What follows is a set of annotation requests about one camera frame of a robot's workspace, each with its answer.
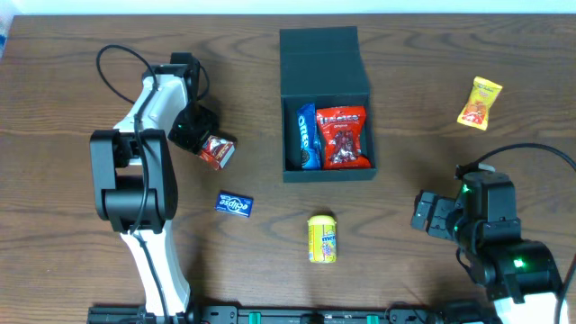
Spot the yellow Mentos gum bottle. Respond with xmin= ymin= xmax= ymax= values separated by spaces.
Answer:
xmin=307 ymin=215 xmax=337 ymax=264

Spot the blue Oreo cookie pack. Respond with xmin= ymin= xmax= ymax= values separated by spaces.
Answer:
xmin=296 ymin=103 xmax=321 ymax=170

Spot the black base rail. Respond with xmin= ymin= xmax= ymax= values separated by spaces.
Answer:
xmin=86 ymin=304 xmax=496 ymax=324

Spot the red Hacks candy bag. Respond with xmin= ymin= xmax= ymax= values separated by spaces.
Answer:
xmin=316 ymin=106 xmax=371 ymax=170

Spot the dark green open box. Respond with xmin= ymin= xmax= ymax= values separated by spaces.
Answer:
xmin=279 ymin=26 xmax=378 ymax=183

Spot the red cookie carton box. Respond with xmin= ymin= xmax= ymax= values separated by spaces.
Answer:
xmin=199 ymin=135 xmax=236 ymax=170

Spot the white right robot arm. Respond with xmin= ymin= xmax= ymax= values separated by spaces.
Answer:
xmin=410 ymin=164 xmax=570 ymax=323

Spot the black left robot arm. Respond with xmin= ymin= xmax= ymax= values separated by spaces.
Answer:
xmin=87 ymin=52 xmax=219 ymax=323

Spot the blue Eclipse mints box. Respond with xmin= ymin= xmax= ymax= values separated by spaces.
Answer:
xmin=214 ymin=191 xmax=254 ymax=218

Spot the yellow snack packet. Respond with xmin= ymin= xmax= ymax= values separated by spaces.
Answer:
xmin=456 ymin=76 xmax=502 ymax=131

